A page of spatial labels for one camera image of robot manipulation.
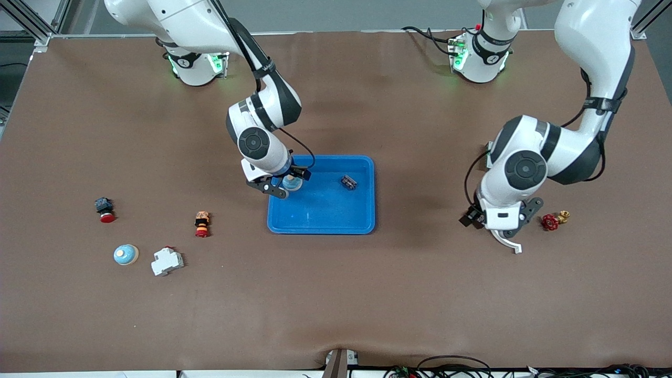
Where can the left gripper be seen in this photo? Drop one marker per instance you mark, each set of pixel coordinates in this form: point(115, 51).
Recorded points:
point(471, 216)

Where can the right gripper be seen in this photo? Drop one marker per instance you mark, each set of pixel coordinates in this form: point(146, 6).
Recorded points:
point(297, 171)

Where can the blue bell with orange knob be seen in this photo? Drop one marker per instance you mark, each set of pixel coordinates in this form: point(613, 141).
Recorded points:
point(291, 185)

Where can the short dark brown capacitor block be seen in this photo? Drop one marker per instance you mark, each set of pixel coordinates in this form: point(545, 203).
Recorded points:
point(348, 182)

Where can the blue bell with white knob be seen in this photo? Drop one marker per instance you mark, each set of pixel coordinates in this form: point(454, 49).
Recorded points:
point(126, 255)

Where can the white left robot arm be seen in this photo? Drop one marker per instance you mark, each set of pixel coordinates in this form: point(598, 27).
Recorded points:
point(525, 170)

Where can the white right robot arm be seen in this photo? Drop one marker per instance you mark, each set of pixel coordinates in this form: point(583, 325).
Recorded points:
point(257, 142)

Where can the blue plastic tray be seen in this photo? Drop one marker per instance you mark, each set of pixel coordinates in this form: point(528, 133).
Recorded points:
point(325, 210)

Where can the grey metal box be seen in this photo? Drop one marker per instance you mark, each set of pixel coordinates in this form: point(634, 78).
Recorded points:
point(489, 152)

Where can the orange red emergency stop button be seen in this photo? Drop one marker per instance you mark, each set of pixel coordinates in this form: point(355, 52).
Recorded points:
point(202, 223)

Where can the brown table mat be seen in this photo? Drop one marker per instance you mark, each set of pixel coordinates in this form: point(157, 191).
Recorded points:
point(336, 294)

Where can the white circuit breaker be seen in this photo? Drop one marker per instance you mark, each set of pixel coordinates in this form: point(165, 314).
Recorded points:
point(167, 261)

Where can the red push button black body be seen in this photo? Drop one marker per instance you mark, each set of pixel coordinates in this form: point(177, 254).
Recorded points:
point(107, 217)

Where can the white curved bracket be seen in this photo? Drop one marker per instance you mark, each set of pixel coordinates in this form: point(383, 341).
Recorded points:
point(512, 245)

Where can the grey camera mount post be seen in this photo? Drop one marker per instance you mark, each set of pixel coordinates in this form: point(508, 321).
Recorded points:
point(338, 365)

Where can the aluminium frame profile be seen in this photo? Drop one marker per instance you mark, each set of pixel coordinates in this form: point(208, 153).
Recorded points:
point(42, 38)
point(638, 34)

